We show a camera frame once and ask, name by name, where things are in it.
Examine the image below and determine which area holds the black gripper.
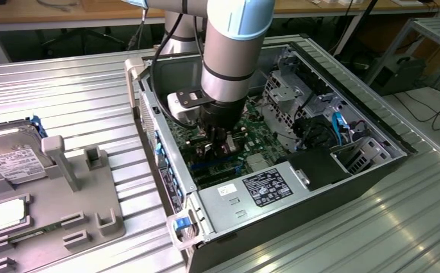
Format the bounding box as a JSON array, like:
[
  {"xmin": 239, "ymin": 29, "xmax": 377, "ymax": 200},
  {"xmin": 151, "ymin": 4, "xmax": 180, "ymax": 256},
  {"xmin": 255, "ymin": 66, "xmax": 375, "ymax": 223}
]
[{"xmin": 199, "ymin": 99, "xmax": 245, "ymax": 159}]

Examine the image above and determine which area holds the green motherboard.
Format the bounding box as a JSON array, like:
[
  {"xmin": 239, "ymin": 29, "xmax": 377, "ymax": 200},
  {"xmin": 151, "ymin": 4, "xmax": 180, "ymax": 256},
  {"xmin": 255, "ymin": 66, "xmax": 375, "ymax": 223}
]
[{"xmin": 159, "ymin": 96, "xmax": 293, "ymax": 191}]

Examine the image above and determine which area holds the silver drive cage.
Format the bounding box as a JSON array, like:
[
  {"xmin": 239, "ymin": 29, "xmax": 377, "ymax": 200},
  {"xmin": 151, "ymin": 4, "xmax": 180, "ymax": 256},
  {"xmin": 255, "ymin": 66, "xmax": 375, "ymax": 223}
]
[{"xmin": 261, "ymin": 69, "xmax": 343, "ymax": 148}]

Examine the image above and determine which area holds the silver chipset heatsink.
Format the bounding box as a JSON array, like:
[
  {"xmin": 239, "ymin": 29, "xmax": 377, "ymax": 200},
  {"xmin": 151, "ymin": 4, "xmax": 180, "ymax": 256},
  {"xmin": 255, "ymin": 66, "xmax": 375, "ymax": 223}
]
[{"xmin": 244, "ymin": 155, "xmax": 271, "ymax": 173}]

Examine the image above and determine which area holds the black expansion slot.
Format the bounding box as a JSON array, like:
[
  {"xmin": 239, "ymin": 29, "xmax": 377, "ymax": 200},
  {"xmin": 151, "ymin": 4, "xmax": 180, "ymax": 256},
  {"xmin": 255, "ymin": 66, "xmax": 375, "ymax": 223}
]
[{"xmin": 196, "ymin": 169, "xmax": 240, "ymax": 186}]

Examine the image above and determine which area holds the black plastic shroud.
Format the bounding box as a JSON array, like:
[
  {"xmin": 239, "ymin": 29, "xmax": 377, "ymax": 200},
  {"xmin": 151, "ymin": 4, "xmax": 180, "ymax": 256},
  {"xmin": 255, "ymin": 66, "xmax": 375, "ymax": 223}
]
[{"xmin": 275, "ymin": 146, "xmax": 353, "ymax": 192}]

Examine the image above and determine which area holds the silver power supply unit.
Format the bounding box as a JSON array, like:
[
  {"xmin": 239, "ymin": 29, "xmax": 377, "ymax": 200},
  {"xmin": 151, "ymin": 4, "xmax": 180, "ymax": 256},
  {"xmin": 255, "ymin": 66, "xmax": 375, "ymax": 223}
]
[{"xmin": 196, "ymin": 166, "xmax": 315, "ymax": 237}]

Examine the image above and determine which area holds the silver disk bay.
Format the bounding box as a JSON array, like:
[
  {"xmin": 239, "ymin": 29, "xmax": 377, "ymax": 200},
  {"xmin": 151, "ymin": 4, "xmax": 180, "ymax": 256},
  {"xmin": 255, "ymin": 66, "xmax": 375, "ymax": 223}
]
[{"xmin": 332, "ymin": 136, "xmax": 389, "ymax": 175}]

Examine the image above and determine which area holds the open black PC case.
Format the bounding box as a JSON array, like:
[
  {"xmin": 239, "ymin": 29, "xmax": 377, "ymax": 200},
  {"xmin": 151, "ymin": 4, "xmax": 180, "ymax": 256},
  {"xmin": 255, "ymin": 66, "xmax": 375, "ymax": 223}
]
[{"xmin": 124, "ymin": 34, "xmax": 420, "ymax": 273}]

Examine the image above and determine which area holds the black box on floor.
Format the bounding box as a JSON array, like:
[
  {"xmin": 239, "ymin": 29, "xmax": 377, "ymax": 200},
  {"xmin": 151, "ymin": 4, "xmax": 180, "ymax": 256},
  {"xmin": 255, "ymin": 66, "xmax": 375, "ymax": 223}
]
[{"xmin": 379, "ymin": 55, "xmax": 428, "ymax": 96}]

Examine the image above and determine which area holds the wooden desk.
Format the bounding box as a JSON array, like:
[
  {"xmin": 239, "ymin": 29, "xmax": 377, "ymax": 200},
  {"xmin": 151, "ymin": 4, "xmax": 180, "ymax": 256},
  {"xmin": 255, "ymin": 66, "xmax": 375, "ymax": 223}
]
[{"xmin": 0, "ymin": 0, "xmax": 440, "ymax": 25}]

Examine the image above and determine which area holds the grey printed parts rack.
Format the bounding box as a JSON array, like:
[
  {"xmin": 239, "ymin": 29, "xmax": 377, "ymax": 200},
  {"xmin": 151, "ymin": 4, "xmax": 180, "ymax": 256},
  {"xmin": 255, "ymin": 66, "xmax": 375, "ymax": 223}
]
[{"xmin": 0, "ymin": 135, "xmax": 127, "ymax": 273}]

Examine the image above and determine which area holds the silver hard disk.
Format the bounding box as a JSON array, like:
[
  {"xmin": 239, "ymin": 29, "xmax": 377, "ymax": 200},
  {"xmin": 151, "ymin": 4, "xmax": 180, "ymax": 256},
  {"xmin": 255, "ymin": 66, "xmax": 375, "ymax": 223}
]
[{"xmin": 0, "ymin": 126, "xmax": 56, "ymax": 184}]

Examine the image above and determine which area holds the loose green RAM stick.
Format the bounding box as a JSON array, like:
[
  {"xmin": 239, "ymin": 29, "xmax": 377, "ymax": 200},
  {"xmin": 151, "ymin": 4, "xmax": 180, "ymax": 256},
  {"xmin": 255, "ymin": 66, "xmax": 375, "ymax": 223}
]
[{"xmin": 9, "ymin": 221, "xmax": 64, "ymax": 245}]

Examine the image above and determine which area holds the CPU with silver lid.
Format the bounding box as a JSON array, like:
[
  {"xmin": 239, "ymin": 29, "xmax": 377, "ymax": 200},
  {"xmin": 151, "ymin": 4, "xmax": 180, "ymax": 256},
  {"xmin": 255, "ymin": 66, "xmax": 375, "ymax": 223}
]
[{"xmin": 0, "ymin": 198, "xmax": 29, "ymax": 228}]

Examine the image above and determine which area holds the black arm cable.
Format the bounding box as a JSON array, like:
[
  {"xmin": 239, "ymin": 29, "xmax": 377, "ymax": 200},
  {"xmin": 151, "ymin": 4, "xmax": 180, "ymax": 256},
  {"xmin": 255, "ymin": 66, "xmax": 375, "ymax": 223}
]
[{"xmin": 152, "ymin": 0, "xmax": 205, "ymax": 129}]

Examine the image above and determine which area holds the black power wire bundle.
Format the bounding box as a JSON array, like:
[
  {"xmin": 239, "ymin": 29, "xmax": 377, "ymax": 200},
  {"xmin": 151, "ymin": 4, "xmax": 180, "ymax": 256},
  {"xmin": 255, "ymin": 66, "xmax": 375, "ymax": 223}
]
[{"xmin": 295, "ymin": 115, "xmax": 337, "ymax": 149}]

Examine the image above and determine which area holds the blue SATA wire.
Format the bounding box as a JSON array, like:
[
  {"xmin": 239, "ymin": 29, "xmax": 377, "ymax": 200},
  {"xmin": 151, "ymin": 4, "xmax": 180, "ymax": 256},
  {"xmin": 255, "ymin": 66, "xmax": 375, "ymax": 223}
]
[{"xmin": 332, "ymin": 111, "xmax": 349, "ymax": 146}]

